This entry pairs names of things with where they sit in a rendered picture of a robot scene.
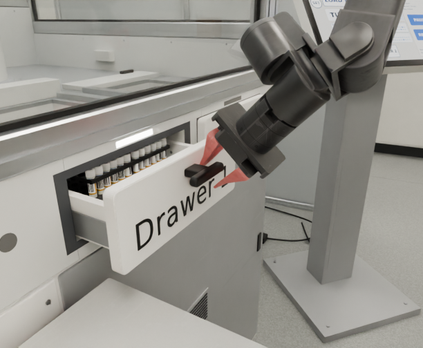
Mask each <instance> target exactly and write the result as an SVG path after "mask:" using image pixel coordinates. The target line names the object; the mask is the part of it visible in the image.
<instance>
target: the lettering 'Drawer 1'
mask: <svg viewBox="0 0 423 348"><path fill-rule="evenodd" d="M223 170H224V177H226V165H225V166H224V168H223ZM213 181H214V178H213V179H212V181H209V197H211V184H212V182H213ZM201 189H204V190H205V192H203V193H201V194H200V190H201ZM206 192H207V191H206V187H205V186H201V187H200V189H199V191H198V195H197V200H198V203H199V204H202V203H203V202H204V201H205V200H206V197H205V199H204V200H203V201H200V199H199V197H201V196H202V195H204V194H205V193H206ZM199 194H200V195H199ZM194 196H195V191H194V192H193V197H192V203H191V202H190V199H189V196H187V200H186V206H185V208H184V204H183V201H182V200H181V201H180V203H181V206H182V212H183V215H184V216H186V214H187V204H188V202H189V208H190V211H192V210H193V206H194ZM172 209H175V212H174V213H172V214H171V215H170V216H169V218H168V220H167V225H168V227H171V226H173V225H174V224H175V222H177V221H178V210H177V207H176V206H172V207H171V208H170V209H169V210H168V213H169V212H170V211H171V210H172ZM175 214H176V217H175V220H174V221H173V223H172V224H170V219H171V217H172V216H174V215H175ZM163 215H165V212H164V213H162V214H161V216H158V217H157V222H158V235H160V220H161V217H162V216H163ZM145 222H148V223H149V225H150V236H149V239H148V240H147V241H146V242H145V243H144V244H143V245H141V246H140V230H139V226H140V225H141V224H143V223H145ZM135 228H136V235H137V243H138V251H139V250H140V249H142V248H143V247H144V246H146V245H147V244H148V243H149V241H150V240H151V238H152V235H153V222H152V221H151V219H149V218H147V219H144V220H143V221H141V222H139V223H137V224H136V225H135Z"/></svg>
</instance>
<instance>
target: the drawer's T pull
mask: <svg viewBox="0 0 423 348"><path fill-rule="evenodd" d="M223 168H224V165H223V163H222V162H215V163H213V164H212V165H210V166H203V165H200V164H193V165H191V166H189V167H188V168H186V169H185V177H190V181H189V183H190V185H191V186H193V187H199V186H201V185H202V184H204V183H205V182H206V181H208V180H210V179H211V178H213V177H214V176H215V175H217V174H219V173H220V172H221V171H222V170H223Z"/></svg>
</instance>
